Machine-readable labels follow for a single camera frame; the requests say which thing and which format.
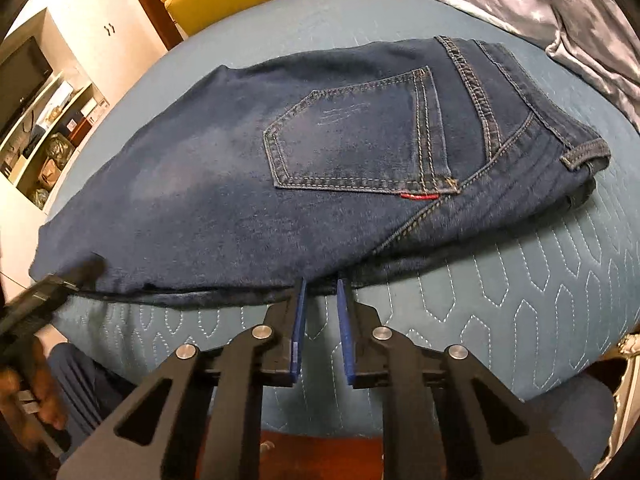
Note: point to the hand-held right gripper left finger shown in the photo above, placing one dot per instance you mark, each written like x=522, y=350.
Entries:
x=299, y=330

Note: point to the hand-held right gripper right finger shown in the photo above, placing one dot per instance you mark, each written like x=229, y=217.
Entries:
x=344, y=330

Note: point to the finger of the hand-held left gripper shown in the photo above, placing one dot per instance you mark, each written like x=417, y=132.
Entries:
x=82, y=271

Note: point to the dark blue denim pants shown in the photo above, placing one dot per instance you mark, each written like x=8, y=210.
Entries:
x=250, y=185

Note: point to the person's left hand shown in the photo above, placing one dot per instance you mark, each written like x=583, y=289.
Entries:
x=35, y=385

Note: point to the person's left leg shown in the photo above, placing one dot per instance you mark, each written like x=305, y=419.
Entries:
x=90, y=390

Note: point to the person's leg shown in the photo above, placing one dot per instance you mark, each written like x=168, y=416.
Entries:
x=570, y=415
x=90, y=390

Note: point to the teal quilted bedspread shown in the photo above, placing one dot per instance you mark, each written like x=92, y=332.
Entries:
x=475, y=320

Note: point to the white shelf unit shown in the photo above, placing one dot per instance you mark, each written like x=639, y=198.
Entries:
x=60, y=125

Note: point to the black television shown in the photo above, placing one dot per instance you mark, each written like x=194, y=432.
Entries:
x=20, y=85

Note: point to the person's right leg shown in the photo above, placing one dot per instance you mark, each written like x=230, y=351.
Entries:
x=570, y=415

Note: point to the white wardrobe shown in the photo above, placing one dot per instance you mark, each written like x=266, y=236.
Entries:
x=95, y=5

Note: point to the white ornate nightstand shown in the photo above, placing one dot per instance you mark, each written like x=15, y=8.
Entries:
x=622, y=400

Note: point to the grey star-print blanket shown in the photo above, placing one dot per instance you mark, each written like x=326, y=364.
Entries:
x=550, y=5

